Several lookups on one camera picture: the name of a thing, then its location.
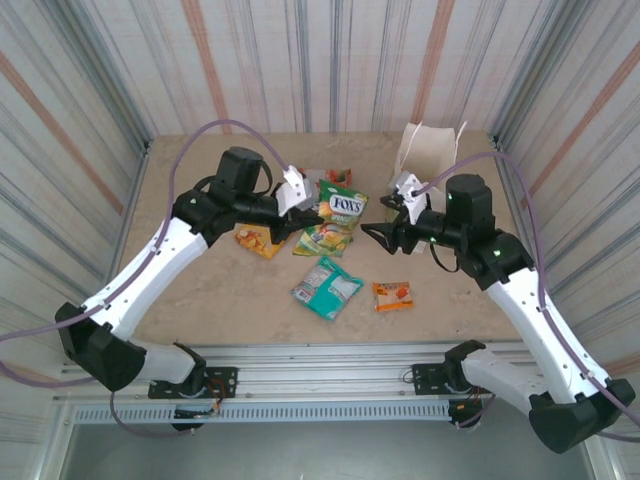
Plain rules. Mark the white printed paper bag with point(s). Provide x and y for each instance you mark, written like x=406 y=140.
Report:
x=430 y=145

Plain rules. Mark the teal snack bag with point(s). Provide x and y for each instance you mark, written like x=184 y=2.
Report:
x=327 y=287

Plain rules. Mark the small orange snack packet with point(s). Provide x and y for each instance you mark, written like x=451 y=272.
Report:
x=392 y=296

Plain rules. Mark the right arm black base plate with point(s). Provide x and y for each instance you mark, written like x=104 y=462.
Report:
x=425 y=377

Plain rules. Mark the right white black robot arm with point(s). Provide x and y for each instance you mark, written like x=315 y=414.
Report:
x=525 y=310

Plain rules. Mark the aluminium rail frame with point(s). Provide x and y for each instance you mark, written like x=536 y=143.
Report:
x=320 y=370

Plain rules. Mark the left arm base controller board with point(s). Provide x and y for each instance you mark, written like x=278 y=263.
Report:
x=190 y=414

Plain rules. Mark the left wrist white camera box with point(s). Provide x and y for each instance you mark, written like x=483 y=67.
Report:
x=295 y=192

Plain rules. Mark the grey metal panel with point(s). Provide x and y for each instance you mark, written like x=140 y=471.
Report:
x=320 y=450

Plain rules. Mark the green Fox's candy bag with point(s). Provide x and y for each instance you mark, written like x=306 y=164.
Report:
x=325 y=242
x=342 y=205

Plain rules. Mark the red orange snack packet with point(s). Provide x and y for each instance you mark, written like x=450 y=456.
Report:
x=337 y=176

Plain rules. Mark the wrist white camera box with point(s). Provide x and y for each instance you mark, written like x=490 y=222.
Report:
x=412 y=195
x=295 y=192

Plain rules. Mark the right arm base controller board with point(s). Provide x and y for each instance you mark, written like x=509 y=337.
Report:
x=462 y=412

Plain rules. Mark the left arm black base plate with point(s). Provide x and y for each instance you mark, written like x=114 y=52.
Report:
x=225 y=380

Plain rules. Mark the yellow chips snack bag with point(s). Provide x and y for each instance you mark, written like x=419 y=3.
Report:
x=252 y=242

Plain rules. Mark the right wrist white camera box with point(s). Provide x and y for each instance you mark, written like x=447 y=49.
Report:
x=412 y=195

